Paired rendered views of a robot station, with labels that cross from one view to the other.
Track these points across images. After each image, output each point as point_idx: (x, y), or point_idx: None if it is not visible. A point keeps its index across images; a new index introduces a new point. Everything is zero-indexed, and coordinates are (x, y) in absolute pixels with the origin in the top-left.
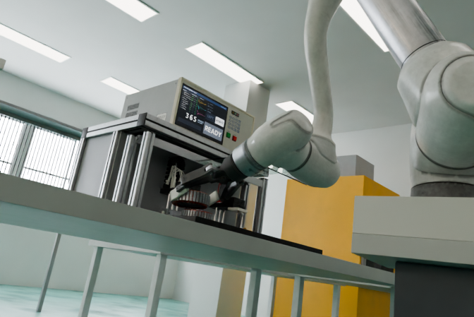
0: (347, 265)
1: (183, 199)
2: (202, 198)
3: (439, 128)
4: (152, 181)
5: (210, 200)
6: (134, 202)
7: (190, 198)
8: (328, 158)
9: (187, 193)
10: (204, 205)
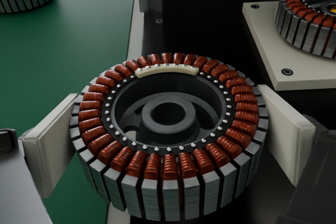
0: None
1: (85, 176)
2: (158, 206)
3: None
4: None
5: (274, 138)
6: None
7: (101, 192)
8: None
9: (83, 165)
10: (199, 207)
